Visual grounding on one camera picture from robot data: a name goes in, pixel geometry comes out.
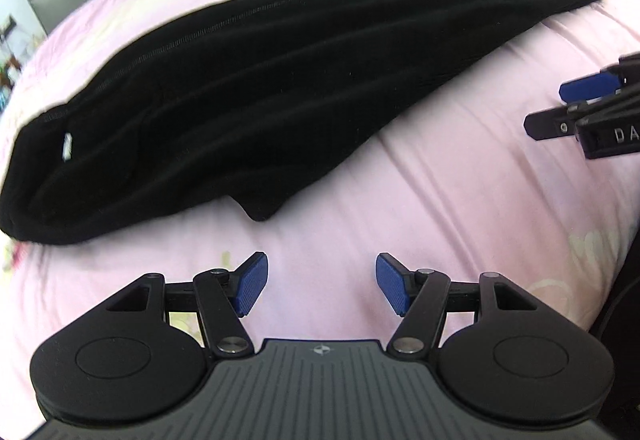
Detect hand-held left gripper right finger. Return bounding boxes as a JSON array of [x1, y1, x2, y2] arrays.
[[375, 252, 544, 361]]

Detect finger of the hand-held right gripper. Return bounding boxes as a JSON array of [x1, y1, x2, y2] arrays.
[[523, 102, 592, 143], [559, 52, 640, 103]]

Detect pink floral bed cover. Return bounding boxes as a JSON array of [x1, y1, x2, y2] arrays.
[[0, 0, 640, 371]]

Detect black pants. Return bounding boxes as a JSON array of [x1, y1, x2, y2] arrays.
[[0, 0, 604, 245]]

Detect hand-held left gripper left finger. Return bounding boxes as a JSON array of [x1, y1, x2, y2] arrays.
[[102, 251, 270, 359]]

